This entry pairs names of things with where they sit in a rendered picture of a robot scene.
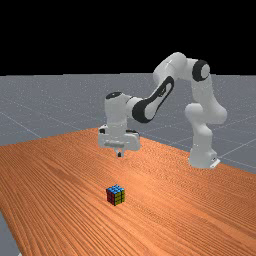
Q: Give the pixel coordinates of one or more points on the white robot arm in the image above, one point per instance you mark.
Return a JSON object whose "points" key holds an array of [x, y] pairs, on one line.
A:
{"points": [[203, 100]]}

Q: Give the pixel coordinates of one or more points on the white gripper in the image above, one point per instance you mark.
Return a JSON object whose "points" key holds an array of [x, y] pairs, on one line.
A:
{"points": [[132, 140]]}

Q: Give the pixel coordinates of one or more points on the many-coloured puzzle cube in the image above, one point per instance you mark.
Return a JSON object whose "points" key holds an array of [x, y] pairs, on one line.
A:
{"points": [[115, 195]]}

